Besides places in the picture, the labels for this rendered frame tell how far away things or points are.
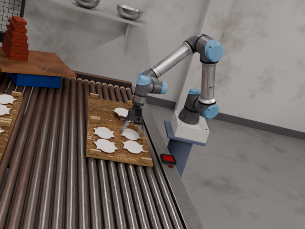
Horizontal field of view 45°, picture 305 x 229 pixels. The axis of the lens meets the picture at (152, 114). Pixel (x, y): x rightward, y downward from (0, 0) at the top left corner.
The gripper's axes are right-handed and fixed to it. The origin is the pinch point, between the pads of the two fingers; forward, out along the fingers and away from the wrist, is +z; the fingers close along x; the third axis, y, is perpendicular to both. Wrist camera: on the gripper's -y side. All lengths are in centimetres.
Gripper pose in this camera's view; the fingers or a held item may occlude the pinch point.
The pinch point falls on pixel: (130, 134)
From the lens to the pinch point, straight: 217.7
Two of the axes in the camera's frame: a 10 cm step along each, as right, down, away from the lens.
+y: -1.5, -3.7, 9.2
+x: -9.5, -1.9, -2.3
